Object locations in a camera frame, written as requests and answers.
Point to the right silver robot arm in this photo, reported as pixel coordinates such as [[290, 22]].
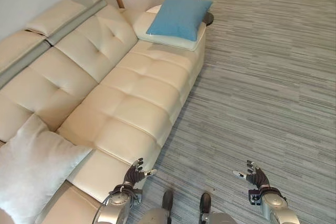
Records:
[[274, 205]]

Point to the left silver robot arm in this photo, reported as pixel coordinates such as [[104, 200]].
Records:
[[115, 203]]

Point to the blue square cushion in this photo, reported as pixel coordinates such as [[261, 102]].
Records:
[[178, 20]]

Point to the cream leather sofa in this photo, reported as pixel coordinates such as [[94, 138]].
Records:
[[105, 82]]

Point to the white square cushion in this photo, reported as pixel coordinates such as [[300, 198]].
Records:
[[31, 166]]

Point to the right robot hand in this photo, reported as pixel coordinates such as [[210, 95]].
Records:
[[253, 174]]

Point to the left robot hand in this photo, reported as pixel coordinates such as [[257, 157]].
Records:
[[133, 172]]

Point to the silver robot legs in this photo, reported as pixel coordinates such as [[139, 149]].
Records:
[[183, 208]]

